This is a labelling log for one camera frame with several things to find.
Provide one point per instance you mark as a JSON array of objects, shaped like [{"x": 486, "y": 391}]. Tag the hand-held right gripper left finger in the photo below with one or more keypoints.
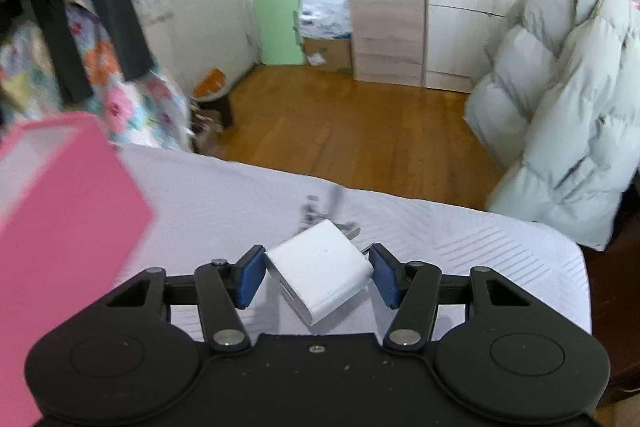
[{"x": 248, "y": 279}]

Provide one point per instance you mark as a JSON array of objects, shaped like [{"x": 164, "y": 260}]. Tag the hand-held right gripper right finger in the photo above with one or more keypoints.
[{"x": 384, "y": 281}]

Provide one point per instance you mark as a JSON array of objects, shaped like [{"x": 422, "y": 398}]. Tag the white charger adapter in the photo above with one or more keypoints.
[{"x": 320, "y": 272}]

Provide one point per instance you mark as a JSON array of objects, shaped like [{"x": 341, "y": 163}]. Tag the pink cardboard box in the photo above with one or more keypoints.
[{"x": 65, "y": 232}]

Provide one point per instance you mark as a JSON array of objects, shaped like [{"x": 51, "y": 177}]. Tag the white bed sheet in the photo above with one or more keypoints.
[{"x": 475, "y": 257}]

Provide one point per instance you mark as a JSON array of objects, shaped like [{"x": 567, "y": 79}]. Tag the black bin with orange bag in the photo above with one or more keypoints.
[{"x": 212, "y": 94}]

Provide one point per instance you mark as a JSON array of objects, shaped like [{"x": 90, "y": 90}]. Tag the floral quilt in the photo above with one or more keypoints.
[{"x": 115, "y": 102}]

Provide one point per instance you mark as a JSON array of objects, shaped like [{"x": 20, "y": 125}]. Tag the dark wooden furniture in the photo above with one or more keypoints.
[{"x": 617, "y": 307}]

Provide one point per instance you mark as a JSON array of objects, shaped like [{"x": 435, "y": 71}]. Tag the pale puffer jacket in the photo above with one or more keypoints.
[{"x": 560, "y": 107}]

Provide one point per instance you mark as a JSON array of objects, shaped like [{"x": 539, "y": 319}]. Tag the green folding board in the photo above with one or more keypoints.
[{"x": 277, "y": 29}]

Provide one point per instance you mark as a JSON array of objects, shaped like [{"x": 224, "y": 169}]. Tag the white plastic bags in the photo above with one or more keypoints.
[{"x": 325, "y": 19}]

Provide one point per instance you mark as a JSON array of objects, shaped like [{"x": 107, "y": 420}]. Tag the dark long-sleeved garment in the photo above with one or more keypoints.
[{"x": 115, "y": 7}]

